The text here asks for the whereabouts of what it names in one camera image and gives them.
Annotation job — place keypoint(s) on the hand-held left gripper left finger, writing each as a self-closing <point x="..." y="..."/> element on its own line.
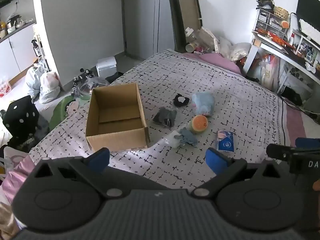
<point x="98" y="158"/>

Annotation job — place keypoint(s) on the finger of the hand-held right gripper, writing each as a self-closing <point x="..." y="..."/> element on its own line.
<point x="275" y="151"/>
<point x="302" y="142"/>

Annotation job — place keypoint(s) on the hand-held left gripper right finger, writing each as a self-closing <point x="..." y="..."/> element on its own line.
<point x="215" y="161"/>

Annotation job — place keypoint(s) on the orange and green plush toy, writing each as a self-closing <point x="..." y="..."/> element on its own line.
<point x="200" y="123"/>

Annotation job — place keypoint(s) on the brown cardboard box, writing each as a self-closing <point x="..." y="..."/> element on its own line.
<point x="115" y="120"/>

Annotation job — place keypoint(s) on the person's right hand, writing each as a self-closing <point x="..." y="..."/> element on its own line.
<point x="316" y="185"/>

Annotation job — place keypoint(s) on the blue tissue pack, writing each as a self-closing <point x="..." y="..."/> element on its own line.
<point x="225" y="142"/>

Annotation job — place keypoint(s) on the grey-blue plush toy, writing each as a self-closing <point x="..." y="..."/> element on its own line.
<point x="188" y="137"/>

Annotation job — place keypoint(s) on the green basin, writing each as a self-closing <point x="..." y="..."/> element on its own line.
<point x="58" y="111"/>

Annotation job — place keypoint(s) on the dark grey wrapped cloth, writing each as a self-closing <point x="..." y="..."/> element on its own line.
<point x="165" y="116"/>

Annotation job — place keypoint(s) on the clear plastic bag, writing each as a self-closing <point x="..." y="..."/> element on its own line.
<point x="91" y="85"/>

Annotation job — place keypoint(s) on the black floor cloth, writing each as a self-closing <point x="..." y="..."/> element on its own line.
<point x="115" y="77"/>

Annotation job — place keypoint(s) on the black tripod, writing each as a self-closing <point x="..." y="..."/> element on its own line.
<point x="83" y="76"/>

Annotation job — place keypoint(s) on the pink satin cloth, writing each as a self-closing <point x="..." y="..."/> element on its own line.
<point x="15" y="177"/>

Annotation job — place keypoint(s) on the white and red plastic bag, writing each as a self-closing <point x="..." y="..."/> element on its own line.
<point x="50" y="87"/>

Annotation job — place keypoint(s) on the black polka-dot bag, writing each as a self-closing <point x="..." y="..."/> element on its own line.
<point x="21" y="117"/>

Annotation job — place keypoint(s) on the white box appliance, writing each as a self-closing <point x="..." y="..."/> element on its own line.
<point x="106" y="66"/>

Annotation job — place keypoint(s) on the white black-patterned blanket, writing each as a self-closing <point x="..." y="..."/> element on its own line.
<point x="175" y="75"/>

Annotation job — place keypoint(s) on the white desk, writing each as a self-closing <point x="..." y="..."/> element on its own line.
<point x="252" y="52"/>

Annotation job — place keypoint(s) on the white bottle red cap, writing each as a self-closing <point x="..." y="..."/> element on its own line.
<point x="292" y="40"/>

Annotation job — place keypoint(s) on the grey-white plastic bag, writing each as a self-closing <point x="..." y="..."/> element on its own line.
<point x="33" y="78"/>

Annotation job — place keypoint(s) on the white crumpled plastic bags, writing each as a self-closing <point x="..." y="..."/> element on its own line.
<point x="236" y="50"/>

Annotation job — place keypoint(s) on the white keyboard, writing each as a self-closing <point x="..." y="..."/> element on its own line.
<point x="310" y="28"/>

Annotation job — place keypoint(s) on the yellow paper cup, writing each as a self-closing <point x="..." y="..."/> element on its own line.
<point x="190" y="47"/>

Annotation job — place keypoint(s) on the orange round ornament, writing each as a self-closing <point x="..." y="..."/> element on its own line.
<point x="285" y="24"/>

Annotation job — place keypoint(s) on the narrow trolley rack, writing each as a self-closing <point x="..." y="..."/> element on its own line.
<point x="40" y="52"/>

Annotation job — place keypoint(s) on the clear crumpled bag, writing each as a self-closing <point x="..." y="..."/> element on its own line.
<point x="206" y="38"/>

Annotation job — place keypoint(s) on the clear drawer organizer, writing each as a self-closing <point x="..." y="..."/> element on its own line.
<point x="268" y="21"/>

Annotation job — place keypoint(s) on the clear plastic bottle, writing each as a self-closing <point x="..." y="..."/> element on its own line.
<point x="190" y="33"/>

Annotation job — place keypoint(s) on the woven basket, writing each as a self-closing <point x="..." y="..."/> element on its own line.
<point x="281" y="12"/>

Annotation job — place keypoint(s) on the black monitor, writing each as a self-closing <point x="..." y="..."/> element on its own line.
<point x="308" y="6"/>

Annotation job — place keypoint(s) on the white kitchen cabinet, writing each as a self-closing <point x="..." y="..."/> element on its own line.
<point x="12" y="52"/>

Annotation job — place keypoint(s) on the grey wardrobe doors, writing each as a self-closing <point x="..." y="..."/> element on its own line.
<point x="147" y="17"/>

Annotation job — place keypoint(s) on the brown leaning boards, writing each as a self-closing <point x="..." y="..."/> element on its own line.
<point x="186" y="12"/>

